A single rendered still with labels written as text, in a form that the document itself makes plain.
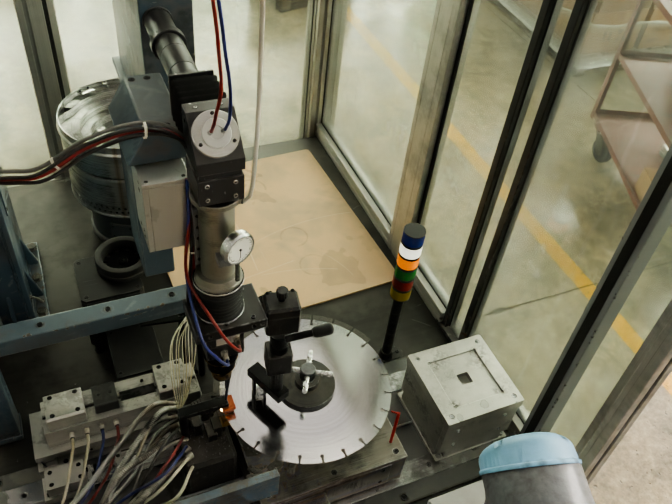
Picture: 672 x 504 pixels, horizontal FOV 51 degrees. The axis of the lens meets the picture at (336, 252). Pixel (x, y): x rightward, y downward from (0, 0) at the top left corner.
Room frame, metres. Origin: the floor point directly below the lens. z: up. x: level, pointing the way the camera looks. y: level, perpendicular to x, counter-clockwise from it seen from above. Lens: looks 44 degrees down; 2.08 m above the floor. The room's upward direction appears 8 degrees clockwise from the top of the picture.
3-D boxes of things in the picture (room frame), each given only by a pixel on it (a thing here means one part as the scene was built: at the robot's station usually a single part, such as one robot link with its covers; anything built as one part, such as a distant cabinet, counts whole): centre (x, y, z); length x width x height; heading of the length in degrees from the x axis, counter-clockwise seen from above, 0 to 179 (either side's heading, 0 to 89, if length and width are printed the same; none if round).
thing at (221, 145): (0.83, 0.23, 1.45); 0.35 x 0.07 x 0.28; 28
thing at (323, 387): (0.78, 0.02, 0.96); 0.11 x 0.11 x 0.03
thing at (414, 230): (1.03, -0.15, 1.14); 0.05 x 0.04 x 0.03; 28
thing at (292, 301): (0.72, 0.07, 1.17); 0.06 x 0.05 x 0.20; 109
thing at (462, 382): (0.89, -0.30, 0.82); 0.18 x 0.18 x 0.15; 28
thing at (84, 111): (1.37, 0.55, 0.93); 0.31 x 0.31 x 0.36
